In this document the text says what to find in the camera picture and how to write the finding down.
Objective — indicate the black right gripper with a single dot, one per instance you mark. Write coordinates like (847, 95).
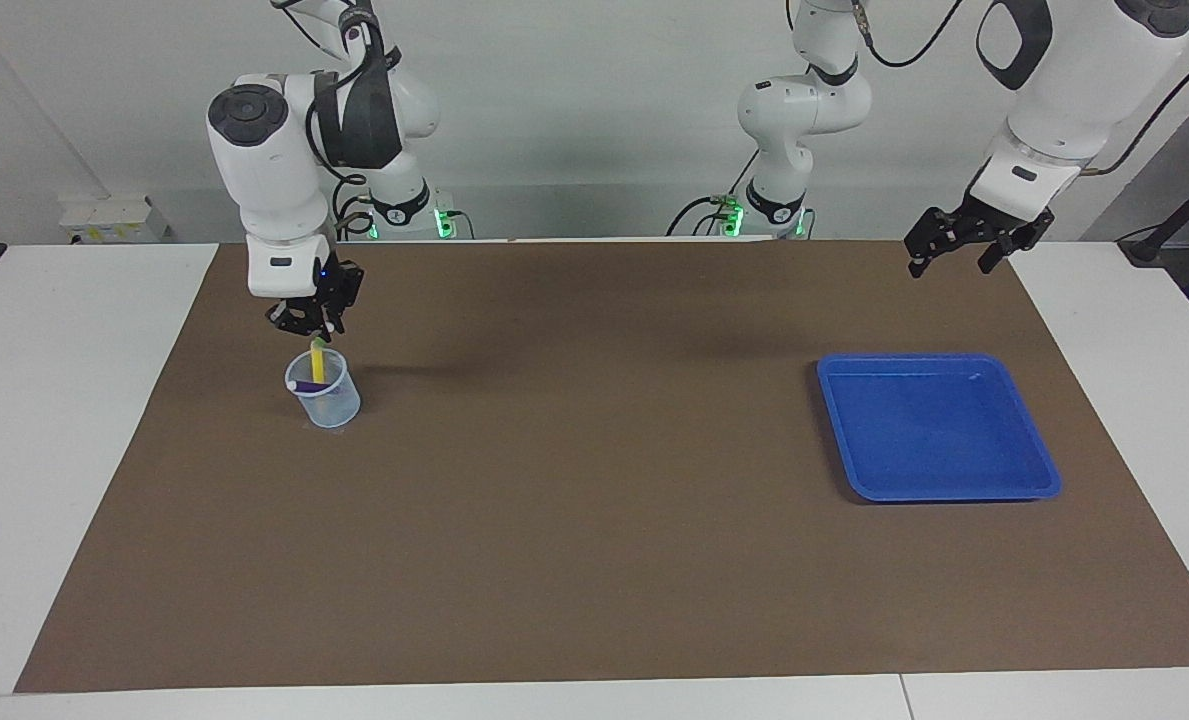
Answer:
(319, 295)

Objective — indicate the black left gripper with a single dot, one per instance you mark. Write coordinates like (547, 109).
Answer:
(984, 222)

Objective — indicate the yellow marker pen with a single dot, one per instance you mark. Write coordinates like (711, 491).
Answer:
(318, 365)

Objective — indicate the purple marker pen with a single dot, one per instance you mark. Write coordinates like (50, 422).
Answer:
(306, 385)

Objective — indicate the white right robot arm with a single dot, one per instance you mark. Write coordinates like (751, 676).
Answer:
(274, 180)

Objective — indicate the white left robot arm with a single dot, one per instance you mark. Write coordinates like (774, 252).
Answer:
(1074, 90)

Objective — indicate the translucent plastic cup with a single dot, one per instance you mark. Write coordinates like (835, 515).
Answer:
(329, 408)

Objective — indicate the blue plastic tray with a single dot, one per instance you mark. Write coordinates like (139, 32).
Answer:
(954, 450)

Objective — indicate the black slanted pole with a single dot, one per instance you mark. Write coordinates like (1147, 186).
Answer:
(1179, 215)

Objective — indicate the white power strip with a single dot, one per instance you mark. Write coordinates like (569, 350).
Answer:
(114, 220)

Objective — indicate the brown table mat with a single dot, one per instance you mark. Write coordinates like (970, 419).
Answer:
(594, 520)

